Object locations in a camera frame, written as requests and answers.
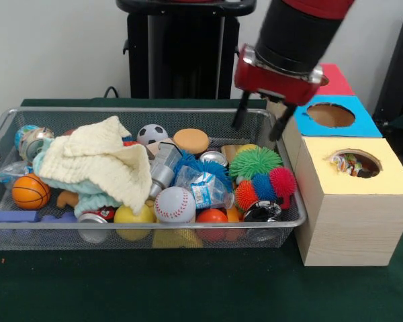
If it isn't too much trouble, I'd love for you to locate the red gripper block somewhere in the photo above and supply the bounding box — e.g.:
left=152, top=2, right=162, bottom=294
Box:
left=231, top=43, right=324, bottom=142

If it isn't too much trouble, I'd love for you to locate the small pink spiky ball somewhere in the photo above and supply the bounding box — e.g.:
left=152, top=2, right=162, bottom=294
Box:
left=269, top=166, right=297, bottom=199

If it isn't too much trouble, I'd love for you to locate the colourful patterned cloth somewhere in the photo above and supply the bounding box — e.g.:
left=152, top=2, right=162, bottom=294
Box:
left=332, top=153, right=364, bottom=177

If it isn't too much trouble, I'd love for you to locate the cream knitted cloth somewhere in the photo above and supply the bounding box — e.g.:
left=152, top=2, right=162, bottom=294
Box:
left=38, top=115, right=153, bottom=215

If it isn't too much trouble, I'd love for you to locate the wooden box with three holes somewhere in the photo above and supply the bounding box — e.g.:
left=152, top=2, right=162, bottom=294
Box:
left=265, top=63, right=403, bottom=268

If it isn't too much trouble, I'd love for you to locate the shallow metal mesh bin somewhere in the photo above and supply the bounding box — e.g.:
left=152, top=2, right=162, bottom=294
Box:
left=0, top=107, right=308, bottom=252

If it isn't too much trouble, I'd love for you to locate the green puffer ball with eyes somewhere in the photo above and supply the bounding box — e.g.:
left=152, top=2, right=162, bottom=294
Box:
left=228, top=146, right=284, bottom=182

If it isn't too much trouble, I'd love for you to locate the orange round sponge disc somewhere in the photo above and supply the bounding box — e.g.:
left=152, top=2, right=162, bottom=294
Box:
left=173, top=128, right=210, bottom=155

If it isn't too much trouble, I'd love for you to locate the blue puffer ball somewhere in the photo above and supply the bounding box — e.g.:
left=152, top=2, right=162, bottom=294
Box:
left=173, top=150, right=234, bottom=189

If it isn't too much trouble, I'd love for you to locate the small soccer ball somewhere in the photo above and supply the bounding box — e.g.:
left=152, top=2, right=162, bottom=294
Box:
left=136, top=123, right=169, bottom=146

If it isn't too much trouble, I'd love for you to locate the white baseball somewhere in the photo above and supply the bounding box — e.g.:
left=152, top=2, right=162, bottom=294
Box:
left=153, top=186, right=197, bottom=224

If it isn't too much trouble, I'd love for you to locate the yellow smiley ball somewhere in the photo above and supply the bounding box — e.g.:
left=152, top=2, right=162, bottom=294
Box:
left=114, top=204, right=155, bottom=224

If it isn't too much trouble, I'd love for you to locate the small orange basketball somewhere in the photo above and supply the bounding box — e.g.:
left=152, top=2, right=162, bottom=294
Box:
left=11, top=173, right=51, bottom=211

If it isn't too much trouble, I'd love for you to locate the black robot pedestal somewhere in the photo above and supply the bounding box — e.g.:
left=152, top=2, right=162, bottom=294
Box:
left=116, top=0, right=268, bottom=100

